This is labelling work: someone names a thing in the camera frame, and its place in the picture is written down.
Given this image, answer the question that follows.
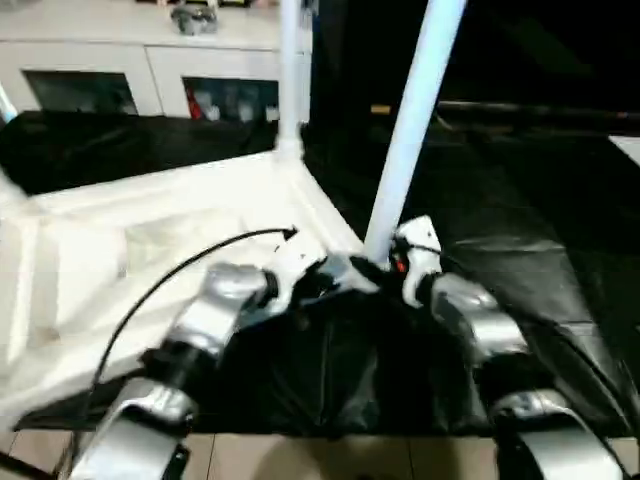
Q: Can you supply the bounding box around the white plastic table top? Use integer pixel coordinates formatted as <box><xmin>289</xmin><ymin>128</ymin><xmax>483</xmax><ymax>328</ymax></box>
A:
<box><xmin>0</xmin><ymin>144</ymin><xmax>379</xmax><ymax>431</ymax></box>

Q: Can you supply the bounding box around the black plastic mat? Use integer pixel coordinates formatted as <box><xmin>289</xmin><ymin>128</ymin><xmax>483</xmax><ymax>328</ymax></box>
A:
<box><xmin>0</xmin><ymin>109</ymin><xmax>640</xmax><ymax>441</ymax></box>

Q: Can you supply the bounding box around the white cabinet with glass doors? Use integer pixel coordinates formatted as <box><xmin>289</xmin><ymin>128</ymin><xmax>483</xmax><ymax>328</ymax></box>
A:
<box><xmin>0</xmin><ymin>0</ymin><xmax>314</xmax><ymax>124</ymax></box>

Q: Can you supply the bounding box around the black bundle on cabinet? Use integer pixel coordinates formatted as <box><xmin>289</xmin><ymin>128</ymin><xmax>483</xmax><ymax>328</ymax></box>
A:
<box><xmin>170</xmin><ymin>4</ymin><xmax>220</xmax><ymax>36</ymax></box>

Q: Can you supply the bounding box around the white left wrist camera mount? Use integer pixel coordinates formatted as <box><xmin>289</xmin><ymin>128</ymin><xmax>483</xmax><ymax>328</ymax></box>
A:
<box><xmin>267</xmin><ymin>234</ymin><xmax>326</xmax><ymax>317</ymax></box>

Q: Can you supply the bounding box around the black folding table frame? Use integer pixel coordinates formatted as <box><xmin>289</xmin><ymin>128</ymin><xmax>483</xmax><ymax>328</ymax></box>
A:
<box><xmin>0</xmin><ymin>449</ymin><xmax>49</xmax><ymax>476</ymax></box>

